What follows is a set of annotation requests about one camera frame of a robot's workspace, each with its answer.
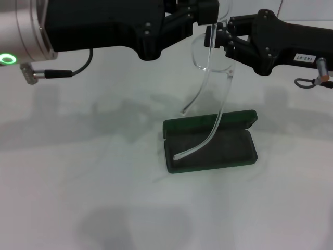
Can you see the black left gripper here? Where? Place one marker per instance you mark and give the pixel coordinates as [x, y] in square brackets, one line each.
[104, 26]

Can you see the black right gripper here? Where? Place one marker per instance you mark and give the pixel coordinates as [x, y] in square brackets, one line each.
[286, 44]

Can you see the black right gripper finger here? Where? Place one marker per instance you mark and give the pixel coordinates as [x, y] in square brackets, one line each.
[192, 6]
[187, 24]

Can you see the clear plastic glasses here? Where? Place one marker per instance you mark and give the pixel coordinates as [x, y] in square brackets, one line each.
[226, 88]

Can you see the green glasses case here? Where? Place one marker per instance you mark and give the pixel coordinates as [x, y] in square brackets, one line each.
[208, 156]

